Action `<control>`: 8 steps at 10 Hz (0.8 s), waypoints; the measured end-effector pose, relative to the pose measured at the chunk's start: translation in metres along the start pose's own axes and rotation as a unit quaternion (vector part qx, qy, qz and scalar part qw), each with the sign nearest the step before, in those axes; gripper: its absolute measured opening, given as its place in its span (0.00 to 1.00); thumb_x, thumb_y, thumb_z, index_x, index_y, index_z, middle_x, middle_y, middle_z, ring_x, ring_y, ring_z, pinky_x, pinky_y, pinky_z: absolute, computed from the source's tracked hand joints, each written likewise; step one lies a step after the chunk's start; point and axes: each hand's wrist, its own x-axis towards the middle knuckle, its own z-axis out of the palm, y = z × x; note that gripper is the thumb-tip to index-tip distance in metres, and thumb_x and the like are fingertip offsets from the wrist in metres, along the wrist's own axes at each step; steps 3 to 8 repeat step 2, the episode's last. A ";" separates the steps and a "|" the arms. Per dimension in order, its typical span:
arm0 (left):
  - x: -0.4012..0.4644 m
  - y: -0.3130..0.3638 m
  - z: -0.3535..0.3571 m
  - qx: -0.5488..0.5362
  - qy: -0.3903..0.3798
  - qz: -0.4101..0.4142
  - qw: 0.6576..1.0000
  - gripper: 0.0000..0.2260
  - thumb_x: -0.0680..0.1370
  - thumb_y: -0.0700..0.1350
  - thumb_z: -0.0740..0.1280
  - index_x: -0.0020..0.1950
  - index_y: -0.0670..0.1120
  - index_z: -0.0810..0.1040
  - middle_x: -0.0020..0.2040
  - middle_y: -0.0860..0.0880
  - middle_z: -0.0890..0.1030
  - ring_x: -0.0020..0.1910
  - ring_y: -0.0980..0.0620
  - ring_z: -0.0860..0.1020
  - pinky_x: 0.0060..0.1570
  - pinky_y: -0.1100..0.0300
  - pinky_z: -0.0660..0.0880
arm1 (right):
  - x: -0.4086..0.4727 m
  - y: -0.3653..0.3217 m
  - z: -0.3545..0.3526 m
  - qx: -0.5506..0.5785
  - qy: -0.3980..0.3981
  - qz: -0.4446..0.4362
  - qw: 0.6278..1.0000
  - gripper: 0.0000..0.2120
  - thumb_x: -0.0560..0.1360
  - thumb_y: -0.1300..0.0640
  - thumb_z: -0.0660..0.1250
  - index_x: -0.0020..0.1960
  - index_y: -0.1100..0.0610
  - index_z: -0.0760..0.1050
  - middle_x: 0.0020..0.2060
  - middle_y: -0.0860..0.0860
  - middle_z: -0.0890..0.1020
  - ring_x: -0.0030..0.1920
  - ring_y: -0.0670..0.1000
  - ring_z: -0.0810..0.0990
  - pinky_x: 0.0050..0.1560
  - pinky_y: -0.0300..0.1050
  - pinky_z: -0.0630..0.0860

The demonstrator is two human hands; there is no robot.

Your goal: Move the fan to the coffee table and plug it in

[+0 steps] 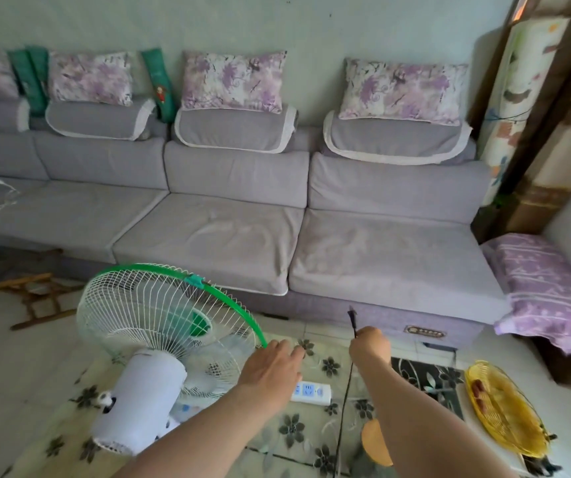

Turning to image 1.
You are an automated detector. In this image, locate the person's left hand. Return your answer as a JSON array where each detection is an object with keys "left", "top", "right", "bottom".
[{"left": 238, "top": 338, "right": 316, "bottom": 400}]

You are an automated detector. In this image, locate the person's right hand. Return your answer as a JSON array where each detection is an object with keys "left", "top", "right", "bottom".
[{"left": 349, "top": 327, "right": 392, "bottom": 376}]

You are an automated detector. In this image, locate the black power cable with plug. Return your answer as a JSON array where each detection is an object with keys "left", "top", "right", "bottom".
[{"left": 334, "top": 305, "right": 361, "bottom": 478}]

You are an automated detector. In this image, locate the person's right forearm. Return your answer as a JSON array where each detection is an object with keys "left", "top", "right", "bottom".
[{"left": 362, "top": 360, "right": 502, "bottom": 478}]

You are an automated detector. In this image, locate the person's left forearm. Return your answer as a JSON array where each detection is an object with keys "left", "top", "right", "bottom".
[{"left": 118, "top": 380, "right": 278, "bottom": 478}]

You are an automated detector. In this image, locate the white power strip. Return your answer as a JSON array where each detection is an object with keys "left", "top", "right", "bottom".
[{"left": 291, "top": 380, "right": 333, "bottom": 407}]

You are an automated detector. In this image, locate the floral patterned rug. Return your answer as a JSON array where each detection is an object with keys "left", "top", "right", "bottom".
[{"left": 17, "top": 335, "right": 466, "bottom": 478}]

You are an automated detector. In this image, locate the round wooden stool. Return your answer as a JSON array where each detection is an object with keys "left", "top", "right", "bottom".
[{"left": 361, "top": 419, "right": 395, "bottom": 468}]

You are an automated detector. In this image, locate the grey fabric sectional sofa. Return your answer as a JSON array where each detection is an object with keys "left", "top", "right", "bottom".
[{"left": 0, "top": 97, "right": 511, "bottom": 352}]

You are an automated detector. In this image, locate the white electric fan green rim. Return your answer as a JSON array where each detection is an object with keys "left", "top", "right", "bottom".
[{"left": 76, "top": 264, "right": 269, "bottom": 456}]

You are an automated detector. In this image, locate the folded purple patterned blanket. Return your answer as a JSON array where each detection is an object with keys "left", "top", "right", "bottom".
[{"left": 481, "top": 232, "right": 571, "bottom": 355}]

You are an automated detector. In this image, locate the rolled printed play mat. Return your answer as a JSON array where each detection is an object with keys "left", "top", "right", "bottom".
[{"left": 478, "top": 17, "right": 571, "bottom": 207}]

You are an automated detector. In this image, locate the green cushion with red figure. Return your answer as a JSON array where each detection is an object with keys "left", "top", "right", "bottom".
[{"left": 140, "top": 47, "right": 178, "bottom": 124}]

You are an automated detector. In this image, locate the yellow wire basket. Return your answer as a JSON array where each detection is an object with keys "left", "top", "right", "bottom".
[{"left": 465, "top": 360, "right": 550, "bottom": 459}]

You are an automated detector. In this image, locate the brown wooden door frame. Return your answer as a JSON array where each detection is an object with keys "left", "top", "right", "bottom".
[{"left": 472, "top": 0, "right": 571, "bottom": 239}]

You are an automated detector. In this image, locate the wooden folding stool frame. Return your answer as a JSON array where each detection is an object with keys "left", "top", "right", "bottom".
[{"left": 0, "top": 249, "right": 85, "bottom": 332}]

